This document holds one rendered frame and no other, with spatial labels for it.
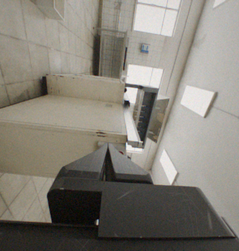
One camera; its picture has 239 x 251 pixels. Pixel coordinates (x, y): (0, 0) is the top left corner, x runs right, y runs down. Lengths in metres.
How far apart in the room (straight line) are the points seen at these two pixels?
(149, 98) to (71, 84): 0.80
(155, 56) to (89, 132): 4.21
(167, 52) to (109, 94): 3.72
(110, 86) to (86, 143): 0.73
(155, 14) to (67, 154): 4.66
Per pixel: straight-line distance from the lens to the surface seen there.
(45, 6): 1.52
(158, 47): 4.64
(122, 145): 0.57
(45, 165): 0.79
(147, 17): 4.81
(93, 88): 1.22
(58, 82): 1.32
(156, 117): 1.39
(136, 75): 4.56
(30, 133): 0.70
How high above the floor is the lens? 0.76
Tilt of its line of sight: 4 degrees up
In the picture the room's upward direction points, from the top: 96 degrees clockwise
